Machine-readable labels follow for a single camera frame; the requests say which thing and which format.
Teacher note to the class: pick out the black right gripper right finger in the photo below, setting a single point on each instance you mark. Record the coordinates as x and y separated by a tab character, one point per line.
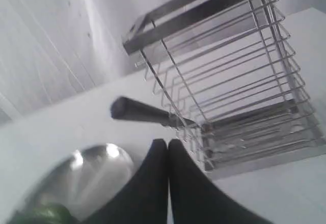
195	199

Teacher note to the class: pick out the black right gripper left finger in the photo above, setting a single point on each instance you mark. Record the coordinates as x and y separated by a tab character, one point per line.
144	199

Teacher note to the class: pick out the black handled kitchen knife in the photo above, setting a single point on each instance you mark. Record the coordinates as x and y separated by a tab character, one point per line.
127	109

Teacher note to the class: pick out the green chili pepper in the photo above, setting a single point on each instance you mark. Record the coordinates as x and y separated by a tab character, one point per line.
48	213

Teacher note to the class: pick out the round steel plate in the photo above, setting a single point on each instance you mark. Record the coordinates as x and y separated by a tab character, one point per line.
83	182

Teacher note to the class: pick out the white backdrop curtain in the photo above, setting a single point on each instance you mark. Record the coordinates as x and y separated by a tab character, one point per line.
52	50

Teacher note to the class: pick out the chrome wire utensil holder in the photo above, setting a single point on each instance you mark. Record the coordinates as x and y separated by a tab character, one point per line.
228	82

